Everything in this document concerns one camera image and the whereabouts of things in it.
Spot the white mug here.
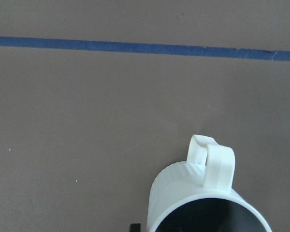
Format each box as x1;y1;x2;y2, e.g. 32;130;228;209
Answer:
146;135;271;232

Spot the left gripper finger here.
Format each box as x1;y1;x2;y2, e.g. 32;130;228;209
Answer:
130;223;141;232

